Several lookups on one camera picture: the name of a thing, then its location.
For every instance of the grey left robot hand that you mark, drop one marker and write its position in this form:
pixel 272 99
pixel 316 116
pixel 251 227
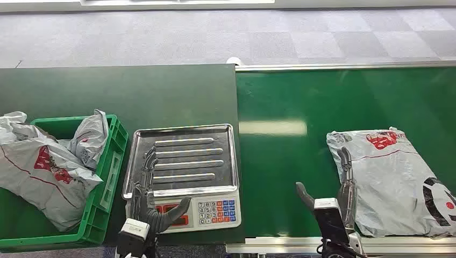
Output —
pixel 153 215

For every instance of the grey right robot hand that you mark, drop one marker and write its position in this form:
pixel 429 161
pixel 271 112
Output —
pixel 348 199

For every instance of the grey package with black print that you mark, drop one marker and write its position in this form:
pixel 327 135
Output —
pixel 392 178

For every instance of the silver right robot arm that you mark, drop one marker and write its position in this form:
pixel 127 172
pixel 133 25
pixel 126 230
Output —
pixel 356 244

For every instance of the small grey crumpled package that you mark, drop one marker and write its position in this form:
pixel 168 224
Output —
pixel 91 139

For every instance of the large grey red-print package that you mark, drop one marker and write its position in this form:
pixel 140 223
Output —
pixel 39 178

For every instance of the white conveyor end roller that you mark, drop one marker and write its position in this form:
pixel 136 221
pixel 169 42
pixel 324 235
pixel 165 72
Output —
pixel 234 61

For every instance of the green plastic crate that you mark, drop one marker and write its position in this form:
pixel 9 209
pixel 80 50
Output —
pixel 107 185

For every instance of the electronic scale with steel tray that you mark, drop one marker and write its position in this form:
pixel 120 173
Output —
pixel 199 156

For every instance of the pale grey plastic bag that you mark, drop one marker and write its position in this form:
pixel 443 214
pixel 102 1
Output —
pixel 10 124

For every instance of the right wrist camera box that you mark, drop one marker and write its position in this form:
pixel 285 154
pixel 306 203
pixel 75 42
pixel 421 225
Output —
pixel 331 220

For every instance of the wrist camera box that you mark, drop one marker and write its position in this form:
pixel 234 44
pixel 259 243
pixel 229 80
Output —
pixel 132 235
pixel 331 220

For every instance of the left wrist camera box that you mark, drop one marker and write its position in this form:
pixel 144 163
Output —
pixel 132 235

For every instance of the silver conveyor side rail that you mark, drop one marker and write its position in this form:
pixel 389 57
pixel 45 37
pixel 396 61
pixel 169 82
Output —
pixel 278 245
pixel 338 66

